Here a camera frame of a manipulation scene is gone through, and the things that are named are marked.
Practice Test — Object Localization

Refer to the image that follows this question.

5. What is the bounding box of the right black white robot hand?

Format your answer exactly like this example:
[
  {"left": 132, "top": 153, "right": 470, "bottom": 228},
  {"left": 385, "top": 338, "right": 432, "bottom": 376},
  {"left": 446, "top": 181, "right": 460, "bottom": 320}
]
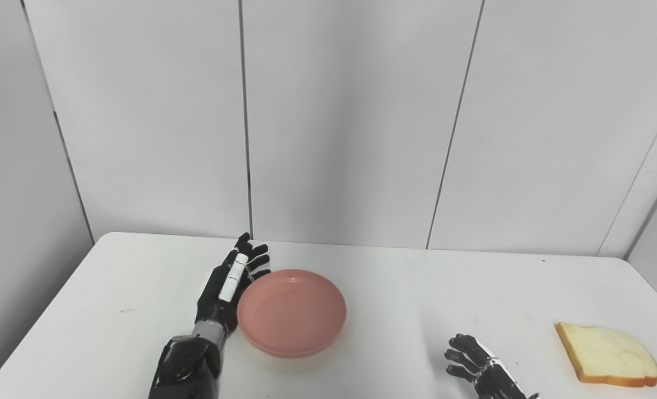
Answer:
[{"left": 444, "top": 333, "right": 540, "bottom": 399}]

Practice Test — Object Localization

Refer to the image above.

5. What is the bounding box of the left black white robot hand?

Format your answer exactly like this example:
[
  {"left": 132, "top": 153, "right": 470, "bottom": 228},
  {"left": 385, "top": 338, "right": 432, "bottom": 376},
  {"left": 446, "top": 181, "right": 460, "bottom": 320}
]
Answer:
[{"left": 195, "top": 232, "right": 272, "bottom": 334}]

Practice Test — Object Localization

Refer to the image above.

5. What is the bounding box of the pink round plate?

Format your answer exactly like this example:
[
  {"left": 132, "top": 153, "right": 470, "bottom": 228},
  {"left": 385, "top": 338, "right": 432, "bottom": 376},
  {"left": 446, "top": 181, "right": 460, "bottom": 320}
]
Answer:
[{"left": 237, "top": 269, "right": 347, "bottom": 359}]

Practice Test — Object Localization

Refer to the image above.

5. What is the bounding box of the slice of white bread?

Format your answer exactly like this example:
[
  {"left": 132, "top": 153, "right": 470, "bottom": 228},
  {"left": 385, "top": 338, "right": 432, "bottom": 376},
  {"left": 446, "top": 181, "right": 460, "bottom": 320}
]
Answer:
[{"left": 555, "top": 322, "right": 657, "bottom": 388}]

